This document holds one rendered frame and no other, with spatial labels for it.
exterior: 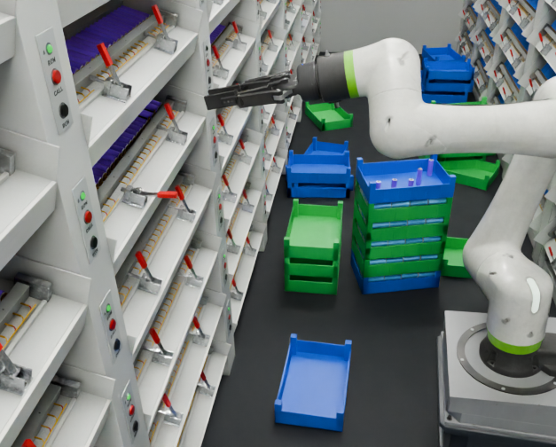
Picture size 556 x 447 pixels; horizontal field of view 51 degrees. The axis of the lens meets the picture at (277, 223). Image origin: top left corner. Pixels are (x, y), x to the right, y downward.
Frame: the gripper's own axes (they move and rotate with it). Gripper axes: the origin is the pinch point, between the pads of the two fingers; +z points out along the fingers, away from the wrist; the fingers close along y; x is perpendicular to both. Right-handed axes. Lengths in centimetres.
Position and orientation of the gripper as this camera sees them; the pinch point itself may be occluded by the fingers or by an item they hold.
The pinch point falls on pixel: (223, 97)
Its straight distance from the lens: 125.9
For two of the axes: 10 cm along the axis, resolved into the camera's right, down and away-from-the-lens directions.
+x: -2.2, -8.4, -5.0
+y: 1.4, -5.4, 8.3
